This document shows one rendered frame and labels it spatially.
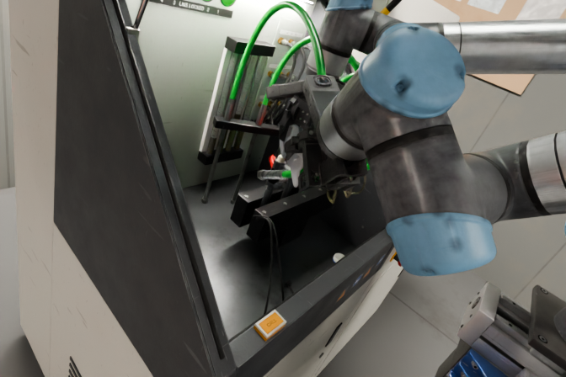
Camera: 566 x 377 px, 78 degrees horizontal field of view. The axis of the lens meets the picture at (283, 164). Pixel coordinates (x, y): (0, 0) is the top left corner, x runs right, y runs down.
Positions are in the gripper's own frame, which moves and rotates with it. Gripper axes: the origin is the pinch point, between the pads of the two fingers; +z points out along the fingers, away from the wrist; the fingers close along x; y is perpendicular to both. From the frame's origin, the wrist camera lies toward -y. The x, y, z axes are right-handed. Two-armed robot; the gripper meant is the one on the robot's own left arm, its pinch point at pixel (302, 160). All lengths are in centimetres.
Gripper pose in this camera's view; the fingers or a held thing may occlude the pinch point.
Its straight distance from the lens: 60.0
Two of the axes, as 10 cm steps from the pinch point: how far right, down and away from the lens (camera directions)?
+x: 9.7, -0.2, 2.2
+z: -2.1, 2.6, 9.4
